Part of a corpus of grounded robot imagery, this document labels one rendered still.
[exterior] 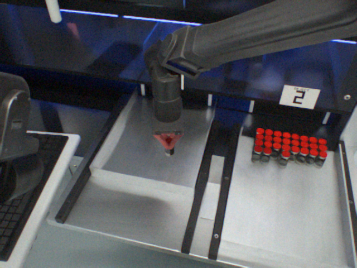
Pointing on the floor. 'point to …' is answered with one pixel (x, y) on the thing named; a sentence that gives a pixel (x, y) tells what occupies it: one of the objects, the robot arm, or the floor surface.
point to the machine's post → (347, 129)
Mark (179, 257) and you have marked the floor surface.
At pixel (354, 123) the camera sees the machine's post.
